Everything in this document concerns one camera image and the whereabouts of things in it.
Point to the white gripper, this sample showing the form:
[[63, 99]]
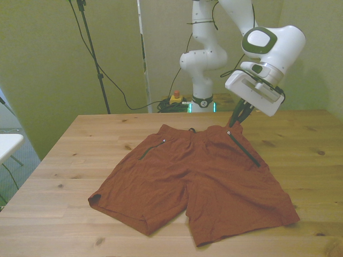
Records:
[[249, 96]]

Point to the rust red shorts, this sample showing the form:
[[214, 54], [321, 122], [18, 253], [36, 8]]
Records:
[[187, 174]]

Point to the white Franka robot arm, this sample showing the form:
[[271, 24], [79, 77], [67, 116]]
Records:
[[203, 59]]

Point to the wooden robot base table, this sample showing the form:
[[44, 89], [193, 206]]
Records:
[[222, 101]]

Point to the yellow emergency stop box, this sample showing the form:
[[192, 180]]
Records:
[[175, 99]]

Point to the white partition edge strip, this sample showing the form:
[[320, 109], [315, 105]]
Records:
[[146, 88]]

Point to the black tripod stand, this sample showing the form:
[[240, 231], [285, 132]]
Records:
[[100, 76]]

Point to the white folding table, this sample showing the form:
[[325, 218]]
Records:
[[9, 144]]

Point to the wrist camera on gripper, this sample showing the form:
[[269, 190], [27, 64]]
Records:
[[269, 87]]

